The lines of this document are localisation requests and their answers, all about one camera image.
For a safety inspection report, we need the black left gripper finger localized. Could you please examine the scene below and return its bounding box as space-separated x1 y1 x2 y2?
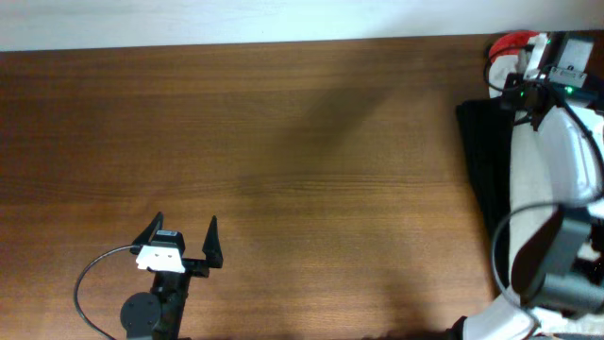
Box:
130 212 164 254
202 215 223 268

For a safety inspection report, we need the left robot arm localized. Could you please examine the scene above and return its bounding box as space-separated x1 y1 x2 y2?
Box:
120 212 224 340

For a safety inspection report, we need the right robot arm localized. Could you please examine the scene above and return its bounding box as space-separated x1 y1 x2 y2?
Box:
447 31 603 339

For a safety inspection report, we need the white garment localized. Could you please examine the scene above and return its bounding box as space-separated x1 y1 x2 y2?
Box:
487 53 528 98

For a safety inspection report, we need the black garment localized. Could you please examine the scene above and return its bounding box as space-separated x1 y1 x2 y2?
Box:
454 96 518 289

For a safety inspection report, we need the red garment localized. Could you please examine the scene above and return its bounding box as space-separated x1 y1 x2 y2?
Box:
487 30 538 59

